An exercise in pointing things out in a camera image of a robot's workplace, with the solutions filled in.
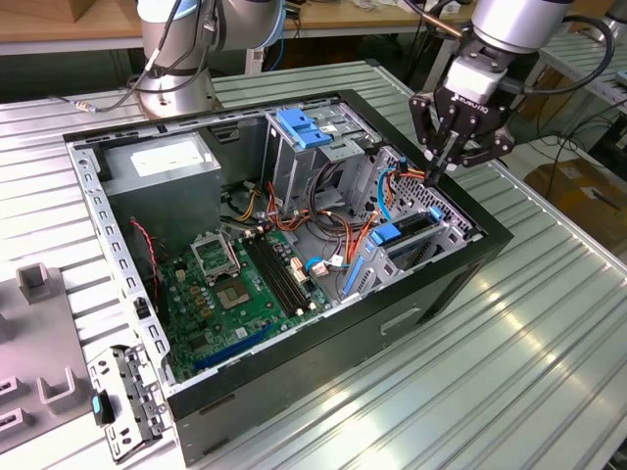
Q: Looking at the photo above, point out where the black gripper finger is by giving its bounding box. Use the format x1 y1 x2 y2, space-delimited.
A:
434 129 516 187
409 92 455 186

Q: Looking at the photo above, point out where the orange power wire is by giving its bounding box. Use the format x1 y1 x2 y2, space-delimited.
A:
345 165 437 268

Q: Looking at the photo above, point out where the blue data wire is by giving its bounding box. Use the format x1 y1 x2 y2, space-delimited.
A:
375 156 408 222

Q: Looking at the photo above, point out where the hard disk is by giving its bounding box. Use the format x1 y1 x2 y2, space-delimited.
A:
342 207 445 298

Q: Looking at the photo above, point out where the silver metal disk bay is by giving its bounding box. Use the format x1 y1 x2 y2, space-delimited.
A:
336 145 485 305

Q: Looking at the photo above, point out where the brown cardboard carton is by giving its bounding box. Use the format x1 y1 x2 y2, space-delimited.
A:
513 63 584 126

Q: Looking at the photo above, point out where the brown cardboard floor box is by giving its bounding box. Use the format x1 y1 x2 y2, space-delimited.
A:
523 159 627 246

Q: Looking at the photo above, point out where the blue plastic drive latch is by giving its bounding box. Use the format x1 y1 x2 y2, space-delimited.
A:
275 108 334 152

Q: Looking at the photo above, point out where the metal slat side table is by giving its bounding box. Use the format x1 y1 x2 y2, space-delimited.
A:
489 31 627 143

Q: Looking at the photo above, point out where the long wooden desk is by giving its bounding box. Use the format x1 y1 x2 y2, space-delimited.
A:
0 0 582 94

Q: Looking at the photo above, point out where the silver optical drive cage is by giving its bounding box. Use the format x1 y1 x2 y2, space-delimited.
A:
262 100 388 216

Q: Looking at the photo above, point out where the black RAM slot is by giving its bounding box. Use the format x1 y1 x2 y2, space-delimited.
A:
248 236 308 314
259 230 318 309
243 238 303 317
254 233 313 311

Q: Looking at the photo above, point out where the CPU socket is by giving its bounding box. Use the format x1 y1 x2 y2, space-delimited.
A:
215 276 254 312

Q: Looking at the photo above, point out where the green motherboard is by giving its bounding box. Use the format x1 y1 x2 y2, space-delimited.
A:
159 227 334 384

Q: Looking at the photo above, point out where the grey power supply unit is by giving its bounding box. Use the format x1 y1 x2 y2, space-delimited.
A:
100 131 222 251

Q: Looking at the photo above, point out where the black open PC case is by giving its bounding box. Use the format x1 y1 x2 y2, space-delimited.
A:
62 88 514 467

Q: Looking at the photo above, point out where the blue expansion slot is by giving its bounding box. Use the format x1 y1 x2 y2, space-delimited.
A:
193 325 273 373

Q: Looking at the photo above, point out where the small brown desk box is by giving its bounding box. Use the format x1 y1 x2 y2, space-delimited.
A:
66 0 99 24

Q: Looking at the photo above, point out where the black clip blue tab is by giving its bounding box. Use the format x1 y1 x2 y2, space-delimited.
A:
90 389 118 426

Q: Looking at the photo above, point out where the grey parts rack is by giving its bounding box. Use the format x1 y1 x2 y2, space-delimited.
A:
0 261 107 454

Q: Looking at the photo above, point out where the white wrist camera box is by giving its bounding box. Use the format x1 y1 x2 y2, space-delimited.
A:
444 57 509 101

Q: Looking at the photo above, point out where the black camera cable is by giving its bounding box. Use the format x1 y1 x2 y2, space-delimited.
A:
499 14 616 97

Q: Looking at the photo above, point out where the black round cable bundle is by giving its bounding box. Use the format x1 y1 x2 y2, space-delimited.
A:
306 161 354 241

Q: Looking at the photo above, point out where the red orange wire bundle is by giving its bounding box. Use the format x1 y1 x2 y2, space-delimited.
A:
266 180 314 234

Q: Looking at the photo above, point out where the short blue wire white plug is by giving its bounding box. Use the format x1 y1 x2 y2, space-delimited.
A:
303 255 352 278

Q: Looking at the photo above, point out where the yellow orange wire bundle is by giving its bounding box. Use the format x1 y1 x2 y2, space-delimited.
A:
233 188 260 222

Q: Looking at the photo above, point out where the metal socket cover frame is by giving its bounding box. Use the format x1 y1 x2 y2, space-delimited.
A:
189 230 242 285

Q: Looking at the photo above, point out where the red black fan wire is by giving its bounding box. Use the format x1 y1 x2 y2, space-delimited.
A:
129 218 161 300

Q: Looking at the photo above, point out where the black robot cable silver plug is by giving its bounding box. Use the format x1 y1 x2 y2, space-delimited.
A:
51 0 221 115

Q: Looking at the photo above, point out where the silver expansion bracket retainer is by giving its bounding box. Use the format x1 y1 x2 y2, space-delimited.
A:
86 342 172 464

